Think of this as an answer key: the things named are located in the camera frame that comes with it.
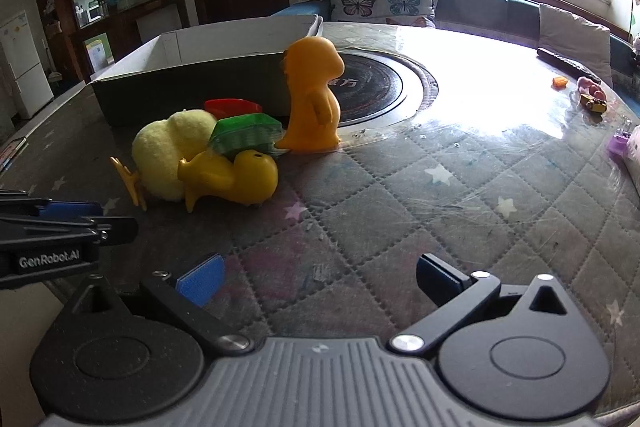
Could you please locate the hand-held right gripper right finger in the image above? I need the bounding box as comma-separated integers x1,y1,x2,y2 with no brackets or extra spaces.
390,252,591,355

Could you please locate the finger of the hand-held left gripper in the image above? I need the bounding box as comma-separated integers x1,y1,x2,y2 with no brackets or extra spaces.
0,216,139,250
0,190,104,219

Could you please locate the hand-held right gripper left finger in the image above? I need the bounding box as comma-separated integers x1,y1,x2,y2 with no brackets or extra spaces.
52,253,256,355

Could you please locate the yellow plush chick toy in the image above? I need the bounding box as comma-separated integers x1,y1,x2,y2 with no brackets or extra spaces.
111,108,221,212

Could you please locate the yellow plastic toy figure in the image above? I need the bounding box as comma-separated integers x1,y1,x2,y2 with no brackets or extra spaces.
177,148,279,214

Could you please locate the cardboard box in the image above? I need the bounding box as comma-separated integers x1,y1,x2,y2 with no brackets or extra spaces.
90,14,325,128

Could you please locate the orange dinosaur toy figure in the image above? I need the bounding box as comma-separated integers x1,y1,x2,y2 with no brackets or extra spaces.
276,38,346,154

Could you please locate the white refrigerator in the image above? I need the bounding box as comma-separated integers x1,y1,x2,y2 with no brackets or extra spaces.
0,10,55,120

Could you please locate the green plastic toy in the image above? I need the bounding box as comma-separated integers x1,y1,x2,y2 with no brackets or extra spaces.
207,114,284,158

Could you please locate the red plastic toy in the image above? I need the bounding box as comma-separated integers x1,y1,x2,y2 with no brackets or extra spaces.
204,98,263,118

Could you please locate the round black induction cooker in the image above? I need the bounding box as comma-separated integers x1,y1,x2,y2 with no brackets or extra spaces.
330,52,438,130

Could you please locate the small purple toy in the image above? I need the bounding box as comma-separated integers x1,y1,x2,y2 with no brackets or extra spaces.
607,129,632,158

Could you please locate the white object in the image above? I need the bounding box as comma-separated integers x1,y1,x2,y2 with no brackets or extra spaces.
622,124,640,198

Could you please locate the black remote control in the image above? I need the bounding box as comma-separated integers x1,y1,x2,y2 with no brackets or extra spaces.
536,48,601,82

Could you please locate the dark green bench cushion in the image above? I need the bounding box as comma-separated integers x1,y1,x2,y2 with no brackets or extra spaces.
435,0,546,32

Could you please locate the beige cushion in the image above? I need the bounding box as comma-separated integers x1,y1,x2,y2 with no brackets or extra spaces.
537,3,613,88

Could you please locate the blue seat cushion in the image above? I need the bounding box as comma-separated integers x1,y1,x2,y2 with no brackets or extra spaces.
272,1,331,20

